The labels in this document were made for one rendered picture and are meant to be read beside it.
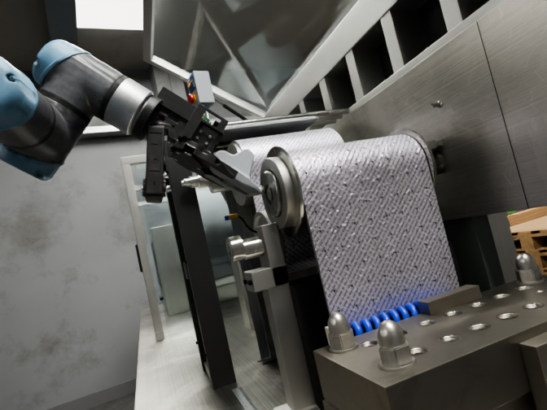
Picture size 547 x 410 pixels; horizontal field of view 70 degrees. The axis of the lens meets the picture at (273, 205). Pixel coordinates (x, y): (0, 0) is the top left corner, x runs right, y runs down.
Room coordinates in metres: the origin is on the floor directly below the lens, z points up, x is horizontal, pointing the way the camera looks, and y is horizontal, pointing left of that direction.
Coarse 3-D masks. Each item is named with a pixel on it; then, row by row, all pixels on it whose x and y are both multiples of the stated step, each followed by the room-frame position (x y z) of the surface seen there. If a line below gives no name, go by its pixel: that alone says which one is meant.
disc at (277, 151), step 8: (272, 152) 0.62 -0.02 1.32; (280, 152) 0.59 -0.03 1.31; (288, 160) 0.57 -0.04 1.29; (288, 168) 0.57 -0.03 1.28; (296, 176) 0.55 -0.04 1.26; (296, 184) 0.56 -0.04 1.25; (296, 192) 0.56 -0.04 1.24; (296, 200) 0.57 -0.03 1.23; (296, 208) 0.58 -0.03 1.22; (296, 216) 0.58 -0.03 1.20; (296, 224) 0.59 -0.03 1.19; (288, 232) 0.63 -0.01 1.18; (296, 232) 0.60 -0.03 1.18
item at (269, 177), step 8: (264, 176) 0.62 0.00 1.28; (272, 176) 0.59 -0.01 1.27; (264, 184) 0.63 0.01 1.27; (272, 184) 0.59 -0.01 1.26; (272, 192) 0.61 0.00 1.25; (280, 192) 0.58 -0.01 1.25; (264, 200) 0.65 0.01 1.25; (272, 200) 0.62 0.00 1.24; (280, 200) 0.58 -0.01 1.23; (272, 208) 0.62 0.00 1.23; (280, 208) 0.59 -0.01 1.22
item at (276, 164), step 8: (264, 160) 0.62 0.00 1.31; (272, 160) 0.59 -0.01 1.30; (280, 160) 0.59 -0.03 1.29; (264, 168) 0.63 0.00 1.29; (272, 168) 0.59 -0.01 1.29; (280, 168) 0.57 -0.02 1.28; (280, 176) 0.57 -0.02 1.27; (288, 176) 0.57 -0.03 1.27; (280, 184) 0.58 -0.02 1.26; (288, 184) 0.57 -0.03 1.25; (288, 192) 0.57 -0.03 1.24; (288, 200) 0.57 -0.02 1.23; (288, 208) 0.57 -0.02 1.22; (272, 216) 0.64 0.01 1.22; (280, 216) 0.61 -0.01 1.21; (288, 216) 0.58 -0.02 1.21; (304, 216) 0.60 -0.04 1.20; (280, 224) 0.61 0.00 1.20; (288, 224) 0.60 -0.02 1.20
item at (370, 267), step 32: (384, 224) 0.61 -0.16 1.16; (416, 224) 0.63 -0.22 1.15; (320, 256) 0.57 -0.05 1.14; (352, 256) 0.58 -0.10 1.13; (384, 256) 0.60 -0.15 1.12; (416, 256) 0.62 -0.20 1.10; (448, 256) 0.64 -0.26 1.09; (352, 288) 0.58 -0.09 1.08; (384, 288) 0.60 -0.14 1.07; (416, 288) 0.62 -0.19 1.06; (448, 288) 0.64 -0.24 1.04; (352, 320) 0.58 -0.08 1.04
